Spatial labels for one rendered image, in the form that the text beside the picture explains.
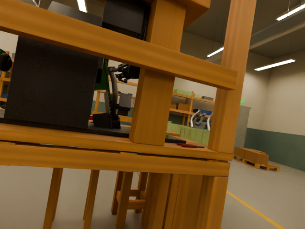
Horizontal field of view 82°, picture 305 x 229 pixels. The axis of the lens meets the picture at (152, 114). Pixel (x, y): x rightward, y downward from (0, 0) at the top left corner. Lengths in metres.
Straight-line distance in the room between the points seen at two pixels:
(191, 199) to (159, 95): 1.26
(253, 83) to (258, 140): 2.61
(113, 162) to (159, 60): 0.44
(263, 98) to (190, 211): 8.28
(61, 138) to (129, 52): 0.39
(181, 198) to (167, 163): 1.00
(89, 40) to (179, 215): 1.60
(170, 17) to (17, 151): 0.77
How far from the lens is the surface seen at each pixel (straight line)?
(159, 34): 0.81
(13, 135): 0.74
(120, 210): 1.73
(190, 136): 1.72
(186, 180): 1.74
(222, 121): 0.94
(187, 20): 1.01
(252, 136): 9.32
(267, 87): 9.87
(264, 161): 6.50
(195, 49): 7.91
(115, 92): 0.98
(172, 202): 1.78
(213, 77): 0.84
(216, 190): 1.00
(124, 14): 0.88
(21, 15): 0.73
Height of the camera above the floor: 1.00
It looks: 1 degrees up
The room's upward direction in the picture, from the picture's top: 9 degrees clockwise
